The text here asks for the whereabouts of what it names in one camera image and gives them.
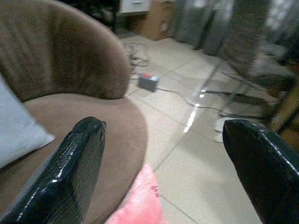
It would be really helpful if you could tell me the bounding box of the metal frame chair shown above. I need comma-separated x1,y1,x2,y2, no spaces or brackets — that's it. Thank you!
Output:
198,32,297,122

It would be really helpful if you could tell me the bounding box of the pink fluffy pillow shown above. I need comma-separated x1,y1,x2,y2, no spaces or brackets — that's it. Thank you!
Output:
105,164,169,224

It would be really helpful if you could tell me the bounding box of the grey cable on floor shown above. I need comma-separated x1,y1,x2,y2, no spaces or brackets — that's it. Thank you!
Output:
127,86,234,117

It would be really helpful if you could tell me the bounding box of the white slipper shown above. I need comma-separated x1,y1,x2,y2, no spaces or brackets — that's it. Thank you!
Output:
213,118,227,143

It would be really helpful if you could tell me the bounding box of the grey patterned curtain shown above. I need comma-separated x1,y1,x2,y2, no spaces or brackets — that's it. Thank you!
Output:
171,0,271,70

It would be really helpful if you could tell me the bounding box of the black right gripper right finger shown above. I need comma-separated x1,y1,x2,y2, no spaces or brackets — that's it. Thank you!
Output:
222,118,299,224

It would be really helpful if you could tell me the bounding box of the light grey pillow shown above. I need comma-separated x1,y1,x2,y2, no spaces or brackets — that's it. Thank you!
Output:
0,76,56,170

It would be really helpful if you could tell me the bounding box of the brown round sofa chair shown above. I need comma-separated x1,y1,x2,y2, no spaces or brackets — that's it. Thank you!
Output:
0,0,149,224

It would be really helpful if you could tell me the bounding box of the cardboard box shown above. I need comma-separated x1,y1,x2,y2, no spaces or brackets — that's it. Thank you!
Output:
130,0,176,42

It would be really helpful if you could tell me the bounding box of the black box with red button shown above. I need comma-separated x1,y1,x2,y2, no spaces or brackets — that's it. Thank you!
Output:
138,73,160,92

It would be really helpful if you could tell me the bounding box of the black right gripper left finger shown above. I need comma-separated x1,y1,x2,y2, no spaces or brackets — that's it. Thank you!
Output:
0,116,107,224

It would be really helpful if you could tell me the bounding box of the white cabinet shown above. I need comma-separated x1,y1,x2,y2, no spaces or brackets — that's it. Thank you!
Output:
119,0,152,15

